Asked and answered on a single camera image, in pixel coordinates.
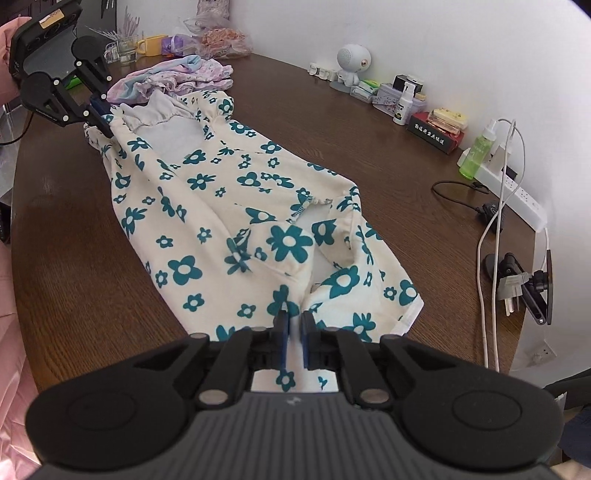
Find bagged dried flowers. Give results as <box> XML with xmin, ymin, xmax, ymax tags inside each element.
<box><xmin>161</xmin><ymin>0</ymin><xmax>252</xmax><ymax>60</ymax></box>

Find black box with white text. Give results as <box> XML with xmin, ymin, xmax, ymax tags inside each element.
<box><xmin>407</xmin><ymin>112</ymin><xmax>464</xmax><ymax>154</ymax></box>

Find green spray bottle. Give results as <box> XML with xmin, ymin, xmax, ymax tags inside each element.
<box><xmin>460</xmin><ymin>120</ymin><xmax>497</xmax><ymax>180</ymax></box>

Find white round robot toy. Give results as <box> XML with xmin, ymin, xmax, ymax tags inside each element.
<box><xmin>329</xmin><ymin>44</ymin><xmax>372</xmax><ymax>93</ymax></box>

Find glass with sticks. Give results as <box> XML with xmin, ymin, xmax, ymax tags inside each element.
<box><xmin>89</xmin><ymin>8</ymin><xmax>140</xmax><ymax>64</ymax></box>

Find green white small box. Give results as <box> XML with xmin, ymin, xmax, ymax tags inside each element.
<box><xmin>349</xmin><ymin>80</ymin><xmax>380</xmax><ymax>103</ymax></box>

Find white spray bottle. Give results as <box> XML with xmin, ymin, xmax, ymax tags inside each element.
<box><xmin>393</xmin><ymin>82</ymin><xmax>415</xmax><ymax>126</ymax></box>

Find cream teal floral garment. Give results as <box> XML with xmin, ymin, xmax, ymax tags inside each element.
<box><xmin>84</xmin><ymin>91</ymin><xmax>424</xmax><ymax>393</ymax></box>

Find pastel pink floral clothes pile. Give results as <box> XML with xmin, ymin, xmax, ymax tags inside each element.
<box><xmin>106</xmin><ymin>55</ymin><xmax>233</xmax><ymax>105</ymax></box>

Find yellow mug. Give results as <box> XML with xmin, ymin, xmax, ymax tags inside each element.
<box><xmin>136</xmin><ymin>35</ymin><xmax>166</xmax><ymax>57</ymax></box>

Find white power strip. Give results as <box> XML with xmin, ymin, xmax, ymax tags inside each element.
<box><xmin>473</xmin><ymin>146</ymin><xmax>548</xmax><ymax>233</ymax></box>

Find yellow snack box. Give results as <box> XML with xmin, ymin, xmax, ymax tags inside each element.
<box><xmin>427</xmin><ymin>108</ymin><xmax>468</xmax><ymax>135</ymax></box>

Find patterned storage box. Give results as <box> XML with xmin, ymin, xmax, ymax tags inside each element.
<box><xmin>372</xmin><ymin>83</ymin><xmax>427</xmax><ymax>116</ymax></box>

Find white charging cable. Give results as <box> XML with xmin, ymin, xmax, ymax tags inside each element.
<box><xmin>476</xmin><ymin>117</ymin><xmax>553</xmax><ymax>373</ymax></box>

